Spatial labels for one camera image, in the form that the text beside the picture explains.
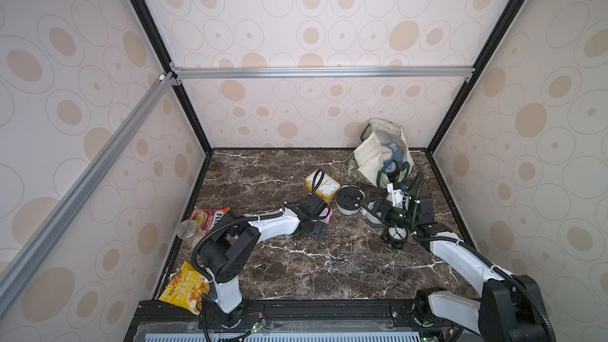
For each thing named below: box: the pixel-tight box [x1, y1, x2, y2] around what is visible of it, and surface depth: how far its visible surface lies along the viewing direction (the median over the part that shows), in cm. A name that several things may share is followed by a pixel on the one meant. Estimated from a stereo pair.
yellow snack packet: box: [158, 261, 211, 316], surface depth 77 cm
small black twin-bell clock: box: [382, 224, 409, 251], surface depth 89 cm
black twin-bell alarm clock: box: [383, 159, 399, 183], surface depth 102 cm
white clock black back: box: [334, 184, 366, 216], surface depth 99 cm
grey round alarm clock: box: [379, 141, 405, 164], surface depth 102 cm
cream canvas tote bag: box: [343, 117, 415, 190], surface depth 104 cm
